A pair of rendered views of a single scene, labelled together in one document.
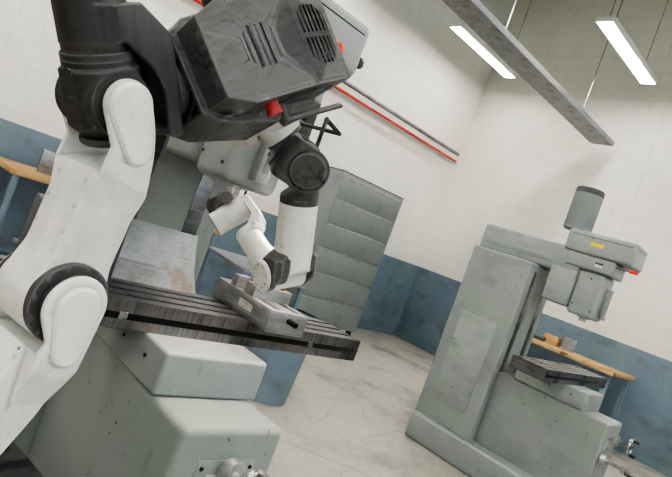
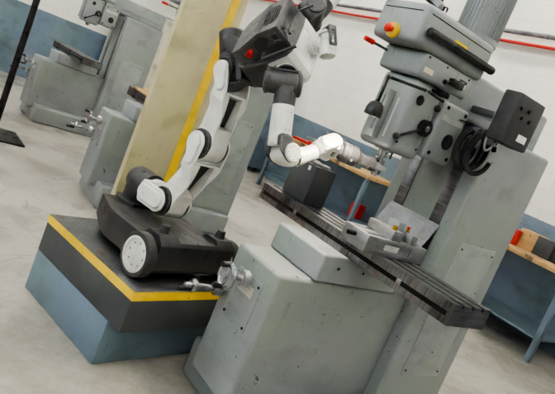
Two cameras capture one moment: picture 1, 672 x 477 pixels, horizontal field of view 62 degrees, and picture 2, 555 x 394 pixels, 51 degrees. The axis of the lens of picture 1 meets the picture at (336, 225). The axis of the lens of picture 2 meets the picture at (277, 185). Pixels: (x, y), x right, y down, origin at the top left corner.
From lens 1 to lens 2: 2.70 m
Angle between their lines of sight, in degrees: 95
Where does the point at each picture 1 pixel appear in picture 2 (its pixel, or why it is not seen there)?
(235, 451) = (255, 271)
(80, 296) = (193, 135)
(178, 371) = (282, 235)
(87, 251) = (208, 125)
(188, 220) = (434, 211)
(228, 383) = (301, 257)
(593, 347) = not seen: outside the picture
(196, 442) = (242, 252)
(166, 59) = not seen: hidden behind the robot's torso
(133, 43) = (226, 48)
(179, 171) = (433, 173)
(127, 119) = (216, 73)
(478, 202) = not seen: outside the picture
